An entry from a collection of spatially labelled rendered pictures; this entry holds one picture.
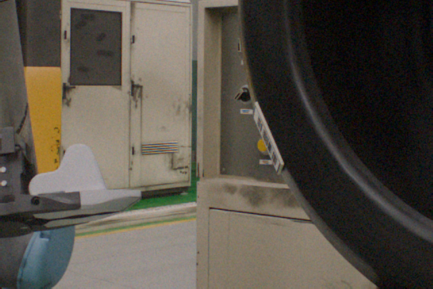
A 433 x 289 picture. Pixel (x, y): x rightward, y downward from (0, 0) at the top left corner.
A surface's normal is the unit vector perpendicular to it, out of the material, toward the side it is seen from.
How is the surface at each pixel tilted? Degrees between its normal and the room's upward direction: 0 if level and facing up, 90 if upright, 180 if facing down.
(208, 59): 90
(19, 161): 70
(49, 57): 90
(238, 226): 90
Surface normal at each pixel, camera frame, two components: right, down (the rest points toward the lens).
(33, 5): 0.74, 0.04
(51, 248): 0.97, 0.14
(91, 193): 0.38, -0.31
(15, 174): 0.00, -0.29
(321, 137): -0.73, 0.14
